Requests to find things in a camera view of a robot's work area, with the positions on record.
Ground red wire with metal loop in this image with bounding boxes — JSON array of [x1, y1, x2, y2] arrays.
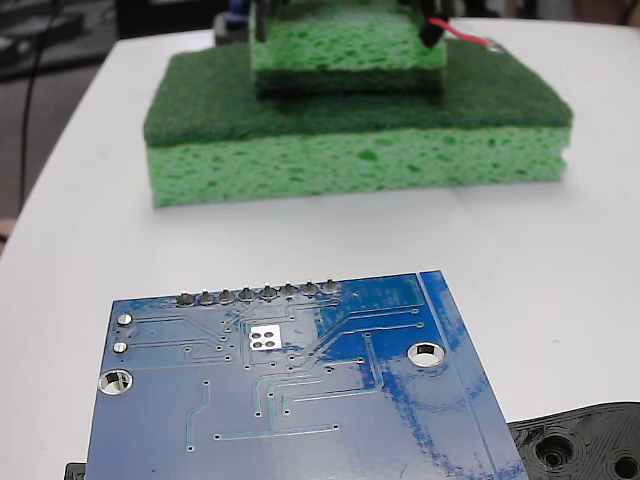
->
[[428, 17, 505, 54]]

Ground blue printed circuit board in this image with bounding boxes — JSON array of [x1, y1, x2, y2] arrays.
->
[[82, 269, 531, 480]]

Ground small green scouring sponge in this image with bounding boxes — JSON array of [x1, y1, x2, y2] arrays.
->
[[248, 0, 448, 99]]

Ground large green scouring sponge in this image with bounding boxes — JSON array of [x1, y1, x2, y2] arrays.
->
[[143, 38, 574, 210]]

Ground black plastic mount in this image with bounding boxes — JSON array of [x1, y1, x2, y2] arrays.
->
[[504, 399, 640, 480]]

